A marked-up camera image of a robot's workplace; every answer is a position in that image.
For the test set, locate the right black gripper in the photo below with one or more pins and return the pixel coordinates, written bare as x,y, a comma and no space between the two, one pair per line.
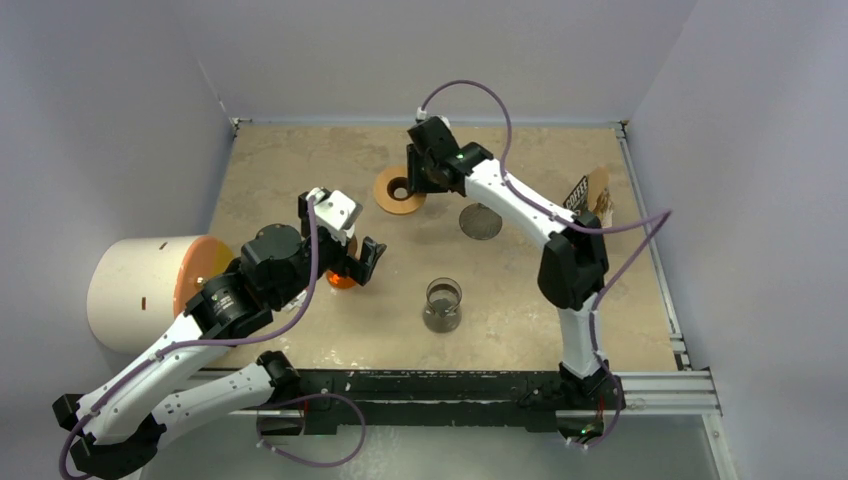
420,172

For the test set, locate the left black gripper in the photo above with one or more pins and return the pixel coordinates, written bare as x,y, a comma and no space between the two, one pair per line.
358,269

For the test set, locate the orange glass carafe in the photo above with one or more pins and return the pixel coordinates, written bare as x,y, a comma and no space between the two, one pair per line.
342,282

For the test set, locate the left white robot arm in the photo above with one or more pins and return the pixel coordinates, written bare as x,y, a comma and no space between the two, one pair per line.
116,429

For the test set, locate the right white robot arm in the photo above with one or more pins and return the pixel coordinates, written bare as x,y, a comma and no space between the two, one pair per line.
574,259

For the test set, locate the smoked glass dripper cone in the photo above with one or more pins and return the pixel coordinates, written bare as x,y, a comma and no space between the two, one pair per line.
479,222

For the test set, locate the coffee filter package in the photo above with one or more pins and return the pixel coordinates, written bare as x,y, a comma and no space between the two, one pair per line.
592,193

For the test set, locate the white cylinder with orange lid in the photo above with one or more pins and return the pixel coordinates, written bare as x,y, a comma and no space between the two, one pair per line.
140,285

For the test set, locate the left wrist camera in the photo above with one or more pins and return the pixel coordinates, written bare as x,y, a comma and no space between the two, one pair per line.
341,213

